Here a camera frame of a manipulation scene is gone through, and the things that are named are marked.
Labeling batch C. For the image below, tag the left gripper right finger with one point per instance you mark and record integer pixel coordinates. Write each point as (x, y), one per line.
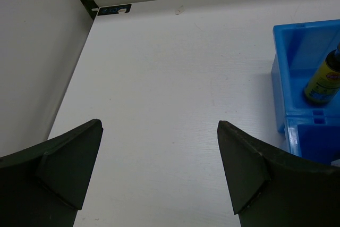
(270, 187)

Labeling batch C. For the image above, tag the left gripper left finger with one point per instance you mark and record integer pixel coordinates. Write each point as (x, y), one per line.
(46, 184)

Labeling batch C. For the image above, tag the blue three-compartment plastic bin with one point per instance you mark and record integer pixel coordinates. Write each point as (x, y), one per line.
(305, 78)

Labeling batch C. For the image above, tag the left blue corner label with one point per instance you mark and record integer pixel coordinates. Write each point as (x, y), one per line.
(116, 9)

